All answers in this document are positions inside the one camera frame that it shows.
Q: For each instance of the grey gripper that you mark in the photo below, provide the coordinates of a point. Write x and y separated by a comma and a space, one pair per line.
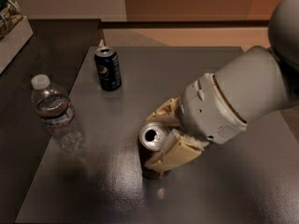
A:
209, 108

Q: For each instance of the orange soda can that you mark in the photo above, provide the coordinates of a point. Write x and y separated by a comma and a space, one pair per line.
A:
150, 140

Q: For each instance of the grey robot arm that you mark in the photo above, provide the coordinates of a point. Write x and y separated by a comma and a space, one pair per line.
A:
262, 80

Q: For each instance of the blue pepsi can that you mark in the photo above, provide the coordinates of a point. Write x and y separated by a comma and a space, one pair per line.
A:
108, 68

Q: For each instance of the clear plastic water bottle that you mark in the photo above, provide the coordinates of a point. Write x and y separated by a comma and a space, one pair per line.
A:
56, 111

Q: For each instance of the white box with snack bags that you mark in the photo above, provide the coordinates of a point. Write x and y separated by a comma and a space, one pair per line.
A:
15, 31

